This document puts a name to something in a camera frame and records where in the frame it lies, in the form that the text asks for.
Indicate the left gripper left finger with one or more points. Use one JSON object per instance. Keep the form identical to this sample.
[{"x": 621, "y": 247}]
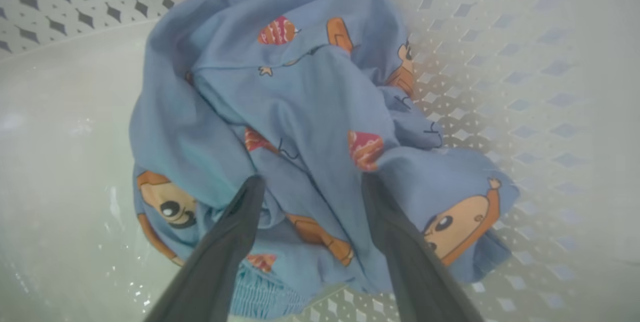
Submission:
[{"x": 215, "y": 262}]

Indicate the cream woven plastic laundry basket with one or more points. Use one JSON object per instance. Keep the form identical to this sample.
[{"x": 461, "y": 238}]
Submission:
[{"x": 50, "y": 112}]

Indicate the blue cartoon print garment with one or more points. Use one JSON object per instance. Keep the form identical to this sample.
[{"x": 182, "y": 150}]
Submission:
[{"x": 310, "y": 102}]

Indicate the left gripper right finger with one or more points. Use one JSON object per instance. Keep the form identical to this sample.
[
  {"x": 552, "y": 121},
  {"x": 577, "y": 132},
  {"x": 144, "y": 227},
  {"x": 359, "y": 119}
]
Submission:
[{"x": 415, "y": 272}]

